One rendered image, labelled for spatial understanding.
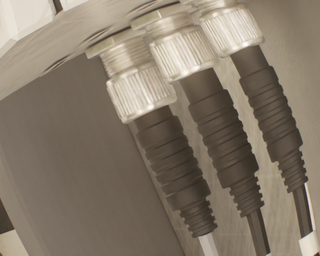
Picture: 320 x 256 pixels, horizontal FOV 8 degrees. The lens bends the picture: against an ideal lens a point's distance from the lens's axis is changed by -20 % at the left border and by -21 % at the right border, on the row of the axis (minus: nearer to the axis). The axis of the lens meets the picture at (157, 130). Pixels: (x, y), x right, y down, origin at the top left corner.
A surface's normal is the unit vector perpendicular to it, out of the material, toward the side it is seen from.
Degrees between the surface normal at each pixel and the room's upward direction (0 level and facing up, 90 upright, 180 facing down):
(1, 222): 39
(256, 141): 90
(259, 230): 51
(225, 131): 45
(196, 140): 90
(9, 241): 27
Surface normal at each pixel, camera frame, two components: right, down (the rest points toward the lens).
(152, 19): -0.57, 0.24
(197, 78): -0.11, 0.03
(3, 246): 0.23, -0.43
